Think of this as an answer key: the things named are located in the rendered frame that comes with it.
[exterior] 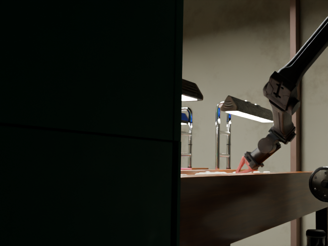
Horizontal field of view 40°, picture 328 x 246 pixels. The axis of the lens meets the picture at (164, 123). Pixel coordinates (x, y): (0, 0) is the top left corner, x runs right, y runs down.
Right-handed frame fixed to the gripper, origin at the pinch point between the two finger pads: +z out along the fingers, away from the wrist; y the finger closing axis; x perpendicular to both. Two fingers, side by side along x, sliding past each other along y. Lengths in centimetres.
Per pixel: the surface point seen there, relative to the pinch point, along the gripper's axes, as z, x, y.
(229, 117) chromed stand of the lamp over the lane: 3, -42, -62
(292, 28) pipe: -55, -108, -183
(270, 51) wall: -30, -110, -195
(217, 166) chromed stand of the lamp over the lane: 21, -21, -48
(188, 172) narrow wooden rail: 18.6, -14.5, -3.5
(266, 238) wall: 72, 8, -201
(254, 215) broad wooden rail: -5.8, 21.4, 32.7
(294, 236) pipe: 48, 21, -188
